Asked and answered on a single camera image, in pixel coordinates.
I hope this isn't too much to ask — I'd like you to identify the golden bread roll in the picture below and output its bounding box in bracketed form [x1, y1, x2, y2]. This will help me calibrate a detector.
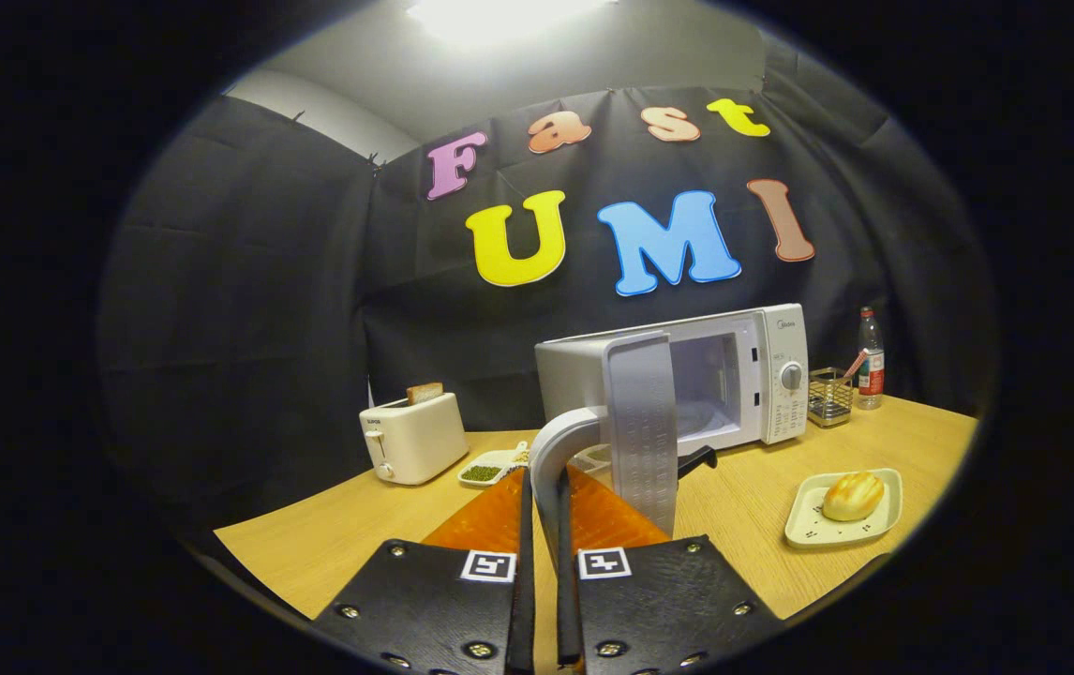
[822, 471, 886, 522]

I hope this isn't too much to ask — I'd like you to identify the red label plastic bottle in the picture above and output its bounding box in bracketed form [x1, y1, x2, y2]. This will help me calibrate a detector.
[857, 307, 886, 411]

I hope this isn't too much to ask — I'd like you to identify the white square plate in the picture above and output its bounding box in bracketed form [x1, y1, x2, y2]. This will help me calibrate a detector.
[784, 468, 903, 548]

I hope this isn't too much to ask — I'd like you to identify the cream toaster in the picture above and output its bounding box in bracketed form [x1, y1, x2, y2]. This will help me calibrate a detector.
[359, 392, 470, 486]

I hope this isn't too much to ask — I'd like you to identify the white divided bean dish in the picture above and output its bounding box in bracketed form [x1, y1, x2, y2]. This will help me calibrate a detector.
[457, 441, 530, 488]

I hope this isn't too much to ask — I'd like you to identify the black backdrop cloth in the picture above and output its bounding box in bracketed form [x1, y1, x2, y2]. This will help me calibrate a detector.
[97, 37, 1002, 526]

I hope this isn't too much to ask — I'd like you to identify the white microwave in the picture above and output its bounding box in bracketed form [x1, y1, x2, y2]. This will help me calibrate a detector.
[530, 302, 810, 563]

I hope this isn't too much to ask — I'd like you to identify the ceiling light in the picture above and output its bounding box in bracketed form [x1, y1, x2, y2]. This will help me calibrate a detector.
[406, 0, 613, 48]

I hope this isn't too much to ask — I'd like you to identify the wire mesh basket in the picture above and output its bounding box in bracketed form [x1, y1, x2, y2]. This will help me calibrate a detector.
[807, 367, 855, 428]

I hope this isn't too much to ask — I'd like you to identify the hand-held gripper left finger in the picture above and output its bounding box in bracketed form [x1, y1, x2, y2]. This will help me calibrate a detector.
[310, 466, 538, 675]

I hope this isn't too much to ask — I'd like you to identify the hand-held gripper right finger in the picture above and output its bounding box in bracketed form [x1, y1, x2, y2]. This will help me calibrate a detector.
[554, 464, 787, 675]

